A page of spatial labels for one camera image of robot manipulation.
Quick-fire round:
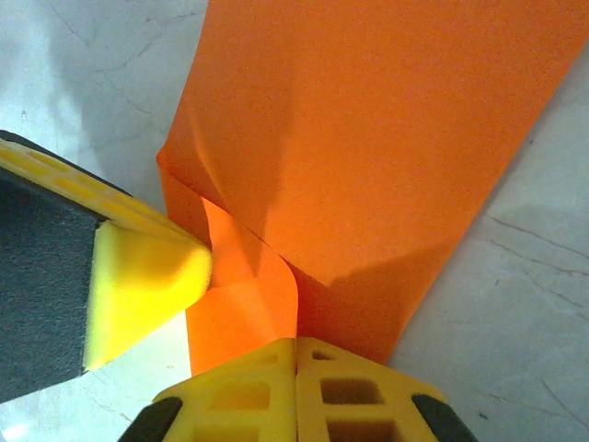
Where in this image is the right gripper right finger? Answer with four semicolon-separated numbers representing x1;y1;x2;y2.
296;335;479;442

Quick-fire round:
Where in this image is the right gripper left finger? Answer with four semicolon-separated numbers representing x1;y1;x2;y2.
121;337;298;442

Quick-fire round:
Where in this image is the orange paper sheet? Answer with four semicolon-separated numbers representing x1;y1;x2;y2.
155;0;589;379

